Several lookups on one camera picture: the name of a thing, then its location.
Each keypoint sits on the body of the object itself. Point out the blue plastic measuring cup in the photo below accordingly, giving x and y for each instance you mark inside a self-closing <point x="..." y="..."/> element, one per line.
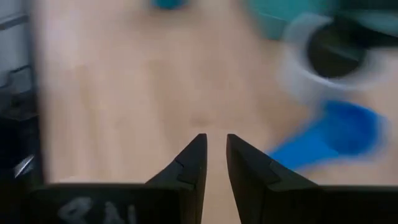
<point x="348" y="130"/>

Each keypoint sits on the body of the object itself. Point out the teal plastic measuring cup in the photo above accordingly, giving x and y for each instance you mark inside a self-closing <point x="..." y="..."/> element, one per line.
<point x="169" y="3"/>

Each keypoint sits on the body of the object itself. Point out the teal plastic basket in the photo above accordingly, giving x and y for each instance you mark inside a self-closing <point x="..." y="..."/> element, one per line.
<point x="273" y="15"/>

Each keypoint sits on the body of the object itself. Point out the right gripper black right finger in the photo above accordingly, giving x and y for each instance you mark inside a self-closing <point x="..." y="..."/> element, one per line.
<point x="248" y="174"/>

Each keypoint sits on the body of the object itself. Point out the white round plant pot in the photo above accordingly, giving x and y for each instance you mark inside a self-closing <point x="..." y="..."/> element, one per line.
<point x="298" y="77"/>

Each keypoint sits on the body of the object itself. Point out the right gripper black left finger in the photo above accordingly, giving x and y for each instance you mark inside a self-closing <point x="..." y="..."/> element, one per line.
<point x="189" y="174"/>

